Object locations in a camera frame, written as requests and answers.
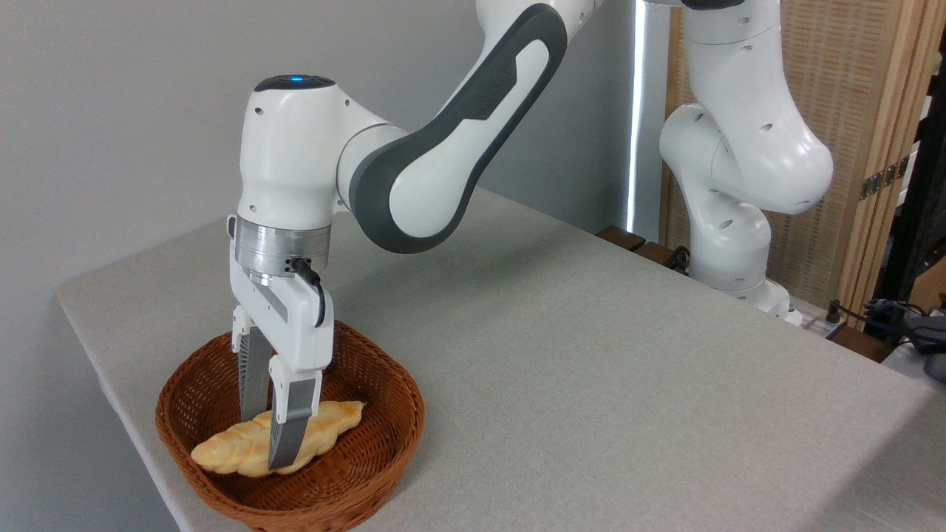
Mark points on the dark wooden block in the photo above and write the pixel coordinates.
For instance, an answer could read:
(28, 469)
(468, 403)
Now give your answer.
(861, 343)
(656, 255)
(621, 237)

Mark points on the black metal stand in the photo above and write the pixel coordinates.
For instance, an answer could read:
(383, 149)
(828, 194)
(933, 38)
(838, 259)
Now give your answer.
(913, 199)

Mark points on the woven wooden folding screen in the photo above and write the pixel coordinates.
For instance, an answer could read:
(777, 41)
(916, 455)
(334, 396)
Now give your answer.
(865, 81)

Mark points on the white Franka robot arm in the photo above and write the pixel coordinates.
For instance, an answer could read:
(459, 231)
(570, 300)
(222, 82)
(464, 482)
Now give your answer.
(429, 162)

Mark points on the brown wicker basket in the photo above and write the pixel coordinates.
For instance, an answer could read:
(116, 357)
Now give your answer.
(362, 458)

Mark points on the brass screen hinge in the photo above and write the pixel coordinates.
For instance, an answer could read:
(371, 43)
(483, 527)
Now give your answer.
(883, 178)

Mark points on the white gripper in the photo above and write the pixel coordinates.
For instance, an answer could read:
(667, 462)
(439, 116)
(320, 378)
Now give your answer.
(295, 325)

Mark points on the long braided bread loaf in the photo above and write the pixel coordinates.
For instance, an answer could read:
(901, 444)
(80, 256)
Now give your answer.
(236, 451)

